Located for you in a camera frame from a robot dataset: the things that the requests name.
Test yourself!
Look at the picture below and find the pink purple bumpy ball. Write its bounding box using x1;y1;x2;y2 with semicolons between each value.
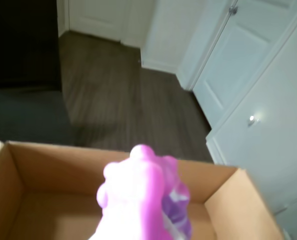
88;143;193;240

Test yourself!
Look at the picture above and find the brown cardboard box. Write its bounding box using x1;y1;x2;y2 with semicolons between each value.
0;140;287;240

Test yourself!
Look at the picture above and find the white panelled door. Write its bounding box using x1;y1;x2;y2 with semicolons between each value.
192;0;297;128
67;0;126;42
205;22;297;240

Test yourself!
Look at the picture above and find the dark grey table mat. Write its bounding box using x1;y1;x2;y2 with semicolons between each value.
0;88;76;161

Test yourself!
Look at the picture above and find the black dark panel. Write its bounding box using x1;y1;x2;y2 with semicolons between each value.
0;0;62;91

